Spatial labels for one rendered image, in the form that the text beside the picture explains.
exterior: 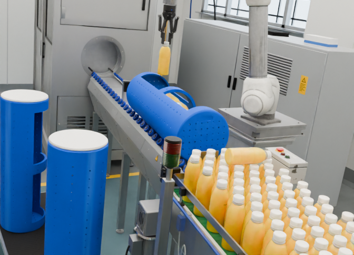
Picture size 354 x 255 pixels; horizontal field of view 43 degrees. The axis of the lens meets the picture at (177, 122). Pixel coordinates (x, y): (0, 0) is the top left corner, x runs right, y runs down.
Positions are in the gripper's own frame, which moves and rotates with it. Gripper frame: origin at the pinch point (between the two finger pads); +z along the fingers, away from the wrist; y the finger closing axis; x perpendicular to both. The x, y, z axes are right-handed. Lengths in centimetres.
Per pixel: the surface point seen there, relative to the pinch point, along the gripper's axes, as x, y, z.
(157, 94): 32.8, 14.7, 27.1
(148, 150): 36, 18, 59
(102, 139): 60, 51, 43
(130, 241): 96, 45, 78
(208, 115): 76, 4, 26
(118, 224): -21, 14, 138
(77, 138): 58, 63, 43
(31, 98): -15, 77, 43
